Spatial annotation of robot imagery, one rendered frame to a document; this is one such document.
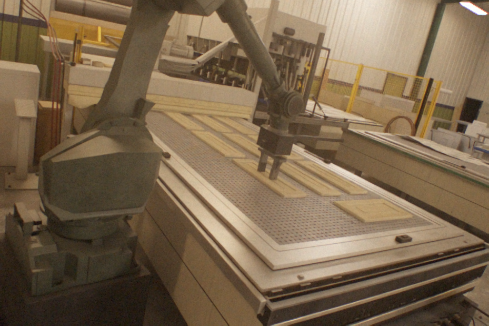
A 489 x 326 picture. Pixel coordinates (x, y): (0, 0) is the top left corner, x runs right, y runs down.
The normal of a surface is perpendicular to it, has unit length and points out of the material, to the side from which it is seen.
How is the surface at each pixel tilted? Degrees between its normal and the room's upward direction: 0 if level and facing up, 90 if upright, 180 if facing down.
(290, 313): 90
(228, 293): 90
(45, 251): 45
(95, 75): 90
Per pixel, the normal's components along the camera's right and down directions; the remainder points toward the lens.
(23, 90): 0.51, 0.33
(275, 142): -0.84, -0.04
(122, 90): 0.65, 0.17
